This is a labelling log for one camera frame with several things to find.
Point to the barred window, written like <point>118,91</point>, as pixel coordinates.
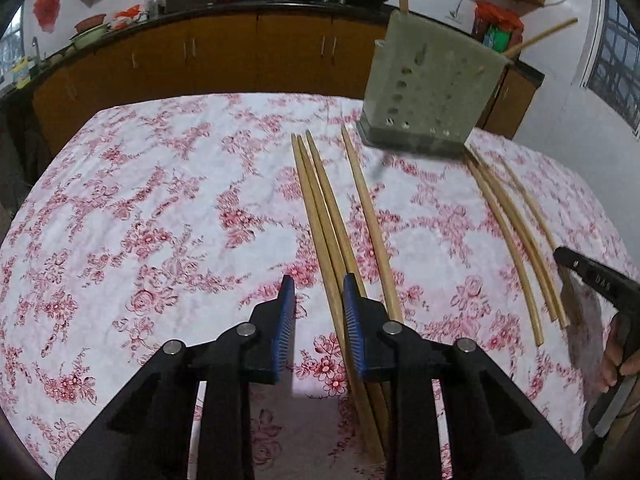
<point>617,65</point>

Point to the brown bowl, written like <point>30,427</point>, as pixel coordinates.
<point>90,21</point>

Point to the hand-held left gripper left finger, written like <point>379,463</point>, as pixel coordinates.
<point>285,330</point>

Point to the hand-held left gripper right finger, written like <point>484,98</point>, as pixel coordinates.
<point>354,330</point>

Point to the person's right hand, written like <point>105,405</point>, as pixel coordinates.
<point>611,365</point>

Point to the black kitchen countertop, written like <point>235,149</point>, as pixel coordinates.
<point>210,10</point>

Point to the wooden base cabinets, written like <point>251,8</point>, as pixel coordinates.
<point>225,55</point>

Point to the green basin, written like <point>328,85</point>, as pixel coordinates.
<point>89,37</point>

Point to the small kitchen window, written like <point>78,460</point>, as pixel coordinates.
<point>11,42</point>

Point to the red wall decoration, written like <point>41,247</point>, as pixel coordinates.
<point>47,7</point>

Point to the red and green packages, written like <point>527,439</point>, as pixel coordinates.
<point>495,22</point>

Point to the red plastic bag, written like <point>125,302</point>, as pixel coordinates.
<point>127,16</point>

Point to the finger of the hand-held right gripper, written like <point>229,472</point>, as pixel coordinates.
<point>582,330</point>
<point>595,280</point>

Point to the red floral tablecloth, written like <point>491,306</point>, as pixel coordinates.
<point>150,235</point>

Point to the yellow blue sponge pack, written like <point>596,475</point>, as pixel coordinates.
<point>22,74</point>

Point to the metal faucet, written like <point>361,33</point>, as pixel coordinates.
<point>35,49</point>

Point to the grey perforated chopstick holder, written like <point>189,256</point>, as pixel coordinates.
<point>430,85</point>

